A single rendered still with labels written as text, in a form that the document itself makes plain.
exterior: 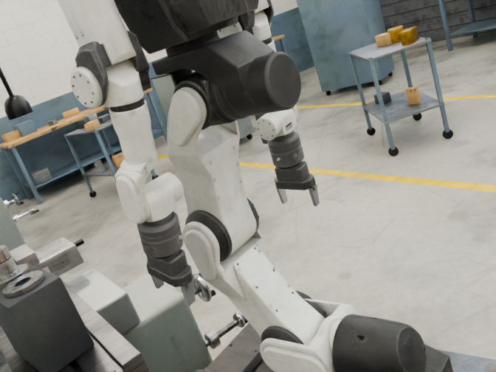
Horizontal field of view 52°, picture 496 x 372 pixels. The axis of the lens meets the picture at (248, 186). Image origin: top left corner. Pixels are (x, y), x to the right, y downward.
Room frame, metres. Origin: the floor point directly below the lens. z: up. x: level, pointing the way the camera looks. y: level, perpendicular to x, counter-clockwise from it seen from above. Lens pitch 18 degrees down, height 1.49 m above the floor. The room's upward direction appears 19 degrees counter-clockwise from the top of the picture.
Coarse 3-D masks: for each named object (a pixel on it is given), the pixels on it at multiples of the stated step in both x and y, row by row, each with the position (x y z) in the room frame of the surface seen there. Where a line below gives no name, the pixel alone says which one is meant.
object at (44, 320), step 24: (24, 264) 1.17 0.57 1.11; (0, 288) 1.09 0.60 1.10; (24, 288) 1.02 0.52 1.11; (48, 288) 1.02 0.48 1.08; (0, 312) 1.06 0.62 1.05; (24, 312) 0.99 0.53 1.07; (48, 312) 1.01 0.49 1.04; (72, 312) 1.04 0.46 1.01; (24, 336) 0.97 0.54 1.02; (48, 336) 1.00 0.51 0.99; (72, 336) 1.02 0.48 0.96; (48, 360) 0.98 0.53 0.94; (72, 360) 1.01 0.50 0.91
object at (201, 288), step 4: (196, 276) 1.71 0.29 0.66; (200, 276) 1.71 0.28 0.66; (196, 280) 1.71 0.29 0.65; (200, 280) 1.69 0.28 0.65; (196, 284) 1.74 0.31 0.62; (200, 284) 1.69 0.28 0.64; (204, 284) 1.68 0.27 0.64; (196, 288) 1.71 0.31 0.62; (200, 288) 1.72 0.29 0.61; (204, 288) 1.68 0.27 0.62; (208, 288) 1.68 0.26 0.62; (180, 292) 1.68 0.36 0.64; (196, 292) 1.70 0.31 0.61; (200, 292) 1.74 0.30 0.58; (204, 292) 1.68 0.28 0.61; (208, 292) 1.68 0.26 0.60; (212, 292) 1.74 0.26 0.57; (200, 296) 1.74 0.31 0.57; (204, 296) 1.72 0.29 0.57; (208, 296) 1.68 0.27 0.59; (212, 296) 1.73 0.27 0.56; (204, 300) 1.71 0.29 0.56; (208, 300) 1.69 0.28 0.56
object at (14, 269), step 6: (6, 252) 1.13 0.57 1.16; (0, 258) 1.11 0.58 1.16; (6, 258) 1.12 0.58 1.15; (12, 258) 1.14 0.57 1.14; (0, 264) 1.11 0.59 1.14; (6, 264) 1.12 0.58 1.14; (12, 264) 1.13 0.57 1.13; (0, 270) 1.11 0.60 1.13; (6, 270) 1.11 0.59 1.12; (12, 270) 1.12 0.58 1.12; (0, 276) 1.11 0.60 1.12; (6, 276) 1.11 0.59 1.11
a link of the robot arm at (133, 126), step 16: (128, 64) 1.00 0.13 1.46; (112, 80) 0.95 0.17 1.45; (128, 80) 0.97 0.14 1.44; (144, 80) 1.01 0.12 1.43; (112, 96) 0.96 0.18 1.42; (128, 96) 0.96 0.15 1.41; (112, 112) 0.97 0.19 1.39; (128, 112) 0.96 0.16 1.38; (144, 112) 0.98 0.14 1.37; (128, 128) 0.96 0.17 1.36; (144, 128) 0.98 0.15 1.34; (128, 144) 0.97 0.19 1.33; (144, 144) 0.98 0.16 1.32; (128, 160) 0.99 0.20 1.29
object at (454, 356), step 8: (448, 352) 1.22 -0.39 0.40; (456, 360) 1.18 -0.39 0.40; (464, 360) 1.17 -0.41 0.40; (472, 360) 1.16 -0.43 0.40; (480, 360) 1.15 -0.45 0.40; (488, 360) 1.14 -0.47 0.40; (456, 368) 1.15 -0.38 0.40; (464, 368) 1.14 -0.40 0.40; (472, 368) 1.13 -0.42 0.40; (480, 368) 1.12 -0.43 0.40; (488, 368) 1.11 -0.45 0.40
